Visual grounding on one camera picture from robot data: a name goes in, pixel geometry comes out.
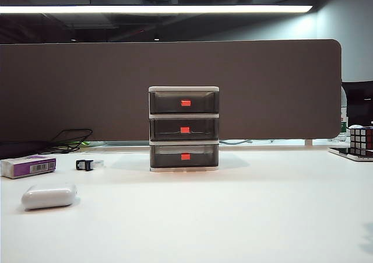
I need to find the white three-layer drawer cabinet frame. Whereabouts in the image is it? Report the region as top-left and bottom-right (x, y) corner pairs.
(148, 85), (220, 174)

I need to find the smoky drawer with red handle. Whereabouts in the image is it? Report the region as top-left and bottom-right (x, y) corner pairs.
(149, 90), (219, 114)
(149, 118), (219, 142)
(150, 145), (219, 170)

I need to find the white earphone case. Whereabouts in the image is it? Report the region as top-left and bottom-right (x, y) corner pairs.
(21, 183), (78, 211)

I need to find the brown desk partition panel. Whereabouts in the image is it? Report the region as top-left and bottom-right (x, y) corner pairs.
(0, 38), (343, 143)

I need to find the small black and clear clip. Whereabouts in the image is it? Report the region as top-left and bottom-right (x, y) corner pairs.
(75, 159), (105, 171)

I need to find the long ceiling light strip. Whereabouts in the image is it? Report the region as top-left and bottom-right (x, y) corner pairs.
(0, 5), (314, 15)

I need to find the white flat tray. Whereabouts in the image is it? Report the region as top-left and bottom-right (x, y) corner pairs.
(328, 146), (373, 162)

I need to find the clear bottle with green label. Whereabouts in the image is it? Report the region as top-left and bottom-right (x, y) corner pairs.
(339, 86), (350, 139)

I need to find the purple and white carton box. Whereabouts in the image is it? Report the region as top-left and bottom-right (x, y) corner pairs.
(0, 154), (57, 179)

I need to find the dark flat bag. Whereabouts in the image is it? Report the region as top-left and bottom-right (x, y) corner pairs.
(0, 140), (54, 160)

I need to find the black rubik's cube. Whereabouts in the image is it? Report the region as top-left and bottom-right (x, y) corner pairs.
(349, 124), (373, 158)

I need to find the grey cable behind partition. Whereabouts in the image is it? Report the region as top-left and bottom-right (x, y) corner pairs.
(219, 138), (255, 145)

